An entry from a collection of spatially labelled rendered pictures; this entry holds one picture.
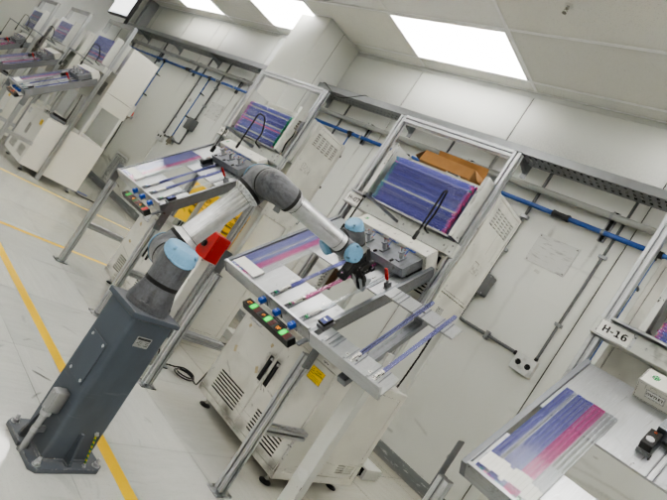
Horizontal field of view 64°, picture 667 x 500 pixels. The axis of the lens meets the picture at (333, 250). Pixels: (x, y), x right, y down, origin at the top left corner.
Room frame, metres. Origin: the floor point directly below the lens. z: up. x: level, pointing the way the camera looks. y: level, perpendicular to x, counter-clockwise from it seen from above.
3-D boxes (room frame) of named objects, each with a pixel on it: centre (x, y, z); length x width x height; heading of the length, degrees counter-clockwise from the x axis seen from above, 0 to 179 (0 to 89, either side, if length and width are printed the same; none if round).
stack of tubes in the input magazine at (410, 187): (2.68, -0.24, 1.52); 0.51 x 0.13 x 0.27; 48
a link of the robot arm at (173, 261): (1.75, 0.41, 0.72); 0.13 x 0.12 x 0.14; 31
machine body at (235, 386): (2.81, -0.27, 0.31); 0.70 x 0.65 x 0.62; 48
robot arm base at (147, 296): (1.75, 0.41, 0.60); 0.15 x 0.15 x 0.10
